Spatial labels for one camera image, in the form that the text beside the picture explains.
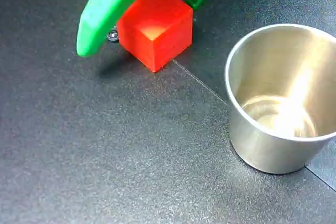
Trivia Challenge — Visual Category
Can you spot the stainless steel cup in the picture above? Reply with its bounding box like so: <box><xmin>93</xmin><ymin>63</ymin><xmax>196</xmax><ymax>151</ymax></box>
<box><xmin>225</xmin><ymin>23</ymin><xmax>336</xmax><ymax>175</ymax></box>

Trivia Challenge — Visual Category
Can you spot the red cube block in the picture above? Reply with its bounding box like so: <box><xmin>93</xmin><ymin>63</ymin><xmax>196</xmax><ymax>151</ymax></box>
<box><xmin>116</xmin><ymin>0</ymin><xmax>194</xmax><ymax>73</ymax></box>

